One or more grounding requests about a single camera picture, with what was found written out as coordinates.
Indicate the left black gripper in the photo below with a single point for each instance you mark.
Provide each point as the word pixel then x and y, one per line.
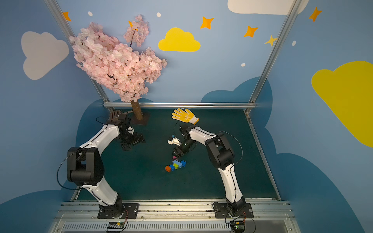
pixel 130 141

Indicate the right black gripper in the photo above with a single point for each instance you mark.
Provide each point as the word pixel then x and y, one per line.
pixel 178 151

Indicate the light blue long lego brick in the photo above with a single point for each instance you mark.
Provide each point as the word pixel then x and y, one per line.
pixel 179 163

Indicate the orange square lego brick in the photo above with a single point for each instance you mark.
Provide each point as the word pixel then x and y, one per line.
pixel 168 168

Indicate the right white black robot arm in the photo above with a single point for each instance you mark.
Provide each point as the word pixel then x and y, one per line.
pixel 221 156

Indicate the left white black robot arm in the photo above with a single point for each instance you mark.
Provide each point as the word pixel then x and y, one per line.
pixel 85 167

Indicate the yellow white work glove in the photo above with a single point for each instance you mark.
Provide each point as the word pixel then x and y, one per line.
pixel 184 115

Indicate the brown plastic scoop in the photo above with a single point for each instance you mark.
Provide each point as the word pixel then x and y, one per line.
pixel 115 115

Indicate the rear horizontal aluminium bar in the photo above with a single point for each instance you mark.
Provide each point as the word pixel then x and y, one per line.
pixel 198 105

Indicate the pink cherry blossom tree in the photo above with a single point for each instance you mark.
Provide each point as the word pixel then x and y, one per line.
pixel 116 65

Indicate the left electronics board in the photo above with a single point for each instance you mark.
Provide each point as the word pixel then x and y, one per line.
pixel 115 227

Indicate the electronics board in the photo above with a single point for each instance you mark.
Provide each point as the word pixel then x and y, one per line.
pixel 237 226
pixel 115 227

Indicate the right electronics board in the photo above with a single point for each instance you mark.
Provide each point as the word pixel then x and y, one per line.
pixel 237 226

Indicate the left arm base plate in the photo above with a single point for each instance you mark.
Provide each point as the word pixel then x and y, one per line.
pixel 131 210

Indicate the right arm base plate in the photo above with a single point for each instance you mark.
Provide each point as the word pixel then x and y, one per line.
pixel 223 211

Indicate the aluminium rail front frame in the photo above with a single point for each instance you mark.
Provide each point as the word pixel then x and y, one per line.
pixel 177 216

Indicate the right aluminium corner post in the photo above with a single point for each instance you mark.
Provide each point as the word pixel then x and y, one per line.
pixel 286 27

